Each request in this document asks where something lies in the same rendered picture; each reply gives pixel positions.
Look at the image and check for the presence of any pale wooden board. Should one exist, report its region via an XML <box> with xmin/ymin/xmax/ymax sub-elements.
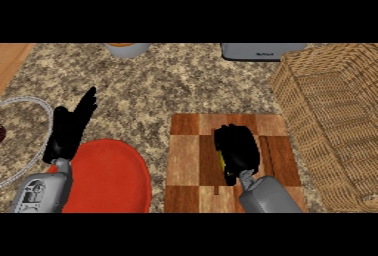
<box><xmin>0</xmin><ymin>43</ymin><xmax>37</xmax><ymax>98</ymax></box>

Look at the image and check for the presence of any grey appliance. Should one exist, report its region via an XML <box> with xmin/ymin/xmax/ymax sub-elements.
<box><xmin>219</xmin><ymin>43</ymin><xmax>309</xmax><ymax>63</ymax></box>

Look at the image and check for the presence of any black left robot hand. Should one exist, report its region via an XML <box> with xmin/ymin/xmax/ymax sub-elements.
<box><xmin>42</xmin><ymin>85</ymin><xmax>99</xmax><ymax>165</ymax></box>

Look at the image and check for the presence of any wicker basket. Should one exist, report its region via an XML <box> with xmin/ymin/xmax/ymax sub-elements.
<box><xmin>269</xmin><ymin>43</ymin><xmax>378</xmax><ymax>213</ymax></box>

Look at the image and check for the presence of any red oval placemat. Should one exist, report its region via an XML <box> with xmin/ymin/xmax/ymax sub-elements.
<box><xmin>46</xmin><ymin>138</ymin><xmax>152</xmax><ymax>214</ymax></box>

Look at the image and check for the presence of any grey cup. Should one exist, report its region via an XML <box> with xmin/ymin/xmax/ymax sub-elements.
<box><xmin>104</xmin><ymin>43</ymin><xmax>151</xmax><ymax>59</ymax></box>

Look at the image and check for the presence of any grey wire basket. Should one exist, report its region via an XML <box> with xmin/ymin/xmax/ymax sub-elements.
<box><xmin>0</xmin><ymin>96</ymin><xmax>55</xmax><ymax>190</ymax></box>

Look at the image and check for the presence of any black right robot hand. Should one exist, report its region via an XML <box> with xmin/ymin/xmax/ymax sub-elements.
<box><xmin>213</xmin><ymin>123</ymin><xmax>263</xmax><ymax>187</ymax></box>

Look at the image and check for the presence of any yellow lemon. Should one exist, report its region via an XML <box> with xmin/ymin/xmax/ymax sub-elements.
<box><xmin>216</xmin><ymin>149</ymin><xmax>228</xmax><ymax>172</ymax></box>

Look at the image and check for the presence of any checkered wooden cutting board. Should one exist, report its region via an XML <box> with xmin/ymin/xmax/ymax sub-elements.
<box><xmin>163</xmin><ymin>113</ymin><xmax>310</xmax><ymax>214</ymax></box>

